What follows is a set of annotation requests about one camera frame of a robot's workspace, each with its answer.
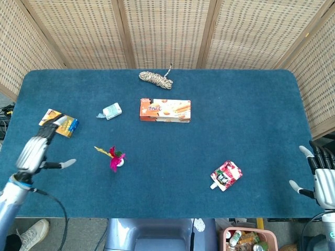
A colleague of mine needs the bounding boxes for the green drink can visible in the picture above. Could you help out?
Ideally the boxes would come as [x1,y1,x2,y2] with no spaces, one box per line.
[252,241,270,251]

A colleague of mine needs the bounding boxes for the beige brown rope bundle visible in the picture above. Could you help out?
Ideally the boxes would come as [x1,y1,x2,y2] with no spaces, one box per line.
[138,62,174,90]

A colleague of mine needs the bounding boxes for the red fruit drink pouch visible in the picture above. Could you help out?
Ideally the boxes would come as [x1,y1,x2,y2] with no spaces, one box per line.
[209,160,243,192]

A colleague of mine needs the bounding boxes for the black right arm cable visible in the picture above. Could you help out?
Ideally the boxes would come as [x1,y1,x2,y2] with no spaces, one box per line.
[300,210,325,251]

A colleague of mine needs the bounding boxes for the white sneaker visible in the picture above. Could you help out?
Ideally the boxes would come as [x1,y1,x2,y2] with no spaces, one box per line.
[15,219,50,251]

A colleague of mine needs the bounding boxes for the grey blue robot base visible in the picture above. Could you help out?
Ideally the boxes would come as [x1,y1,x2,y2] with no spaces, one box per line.
[104,218,218,251]

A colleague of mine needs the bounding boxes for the woven rattan screen panel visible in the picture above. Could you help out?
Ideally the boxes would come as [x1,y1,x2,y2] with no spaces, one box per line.
[117,0,218,70]
[19,0,136,70]
[200,0,335,70]
[0,0,65,102]
[274,7,335,140]

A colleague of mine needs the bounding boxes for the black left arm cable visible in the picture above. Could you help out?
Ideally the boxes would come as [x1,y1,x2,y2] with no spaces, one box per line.
[28,187,69,251]

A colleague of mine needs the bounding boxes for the blue carpet table cover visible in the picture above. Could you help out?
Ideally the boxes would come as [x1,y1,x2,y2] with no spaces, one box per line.
[0,69,325,219]

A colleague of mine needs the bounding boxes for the white perforated cap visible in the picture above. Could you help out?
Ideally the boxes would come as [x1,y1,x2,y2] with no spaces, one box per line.
[193,218,206,233]

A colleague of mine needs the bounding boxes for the blue and yellow box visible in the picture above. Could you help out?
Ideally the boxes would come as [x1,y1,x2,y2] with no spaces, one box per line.
[38,108,80,139]

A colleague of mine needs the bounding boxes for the black floor cables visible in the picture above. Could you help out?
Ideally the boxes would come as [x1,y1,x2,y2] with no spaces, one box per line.
[0,104,16,140]

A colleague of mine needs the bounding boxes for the orange egg roll box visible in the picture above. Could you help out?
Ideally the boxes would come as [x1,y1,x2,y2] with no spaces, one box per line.
[139,98,192,123]

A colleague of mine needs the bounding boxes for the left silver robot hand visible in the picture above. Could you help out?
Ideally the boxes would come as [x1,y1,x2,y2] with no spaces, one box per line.
[12,115,77,183]

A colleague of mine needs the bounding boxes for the pink plastic basket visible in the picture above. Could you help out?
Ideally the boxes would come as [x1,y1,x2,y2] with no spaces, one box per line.
[218,226,278,251]

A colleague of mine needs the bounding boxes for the pink feather shuttlecock toy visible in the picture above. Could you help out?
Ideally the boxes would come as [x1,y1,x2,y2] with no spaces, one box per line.
[94,145,127,173]

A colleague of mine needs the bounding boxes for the orange snack packet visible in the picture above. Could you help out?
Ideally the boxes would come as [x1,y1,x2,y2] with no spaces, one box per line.
[240,231,260,245]

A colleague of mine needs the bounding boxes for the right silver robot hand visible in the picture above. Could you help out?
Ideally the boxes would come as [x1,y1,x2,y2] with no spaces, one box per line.
[289,140,335,210]

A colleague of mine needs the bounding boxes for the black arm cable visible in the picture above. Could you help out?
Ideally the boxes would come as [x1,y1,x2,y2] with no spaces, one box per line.
[28,187,69,251]
[300,210,325,251]

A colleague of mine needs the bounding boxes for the pale green tissue pack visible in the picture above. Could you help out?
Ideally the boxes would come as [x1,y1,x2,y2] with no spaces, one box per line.
[96,102,123,121]

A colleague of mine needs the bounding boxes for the white green bottle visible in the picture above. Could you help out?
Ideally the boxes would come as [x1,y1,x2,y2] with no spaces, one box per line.
[229,230,243,248]

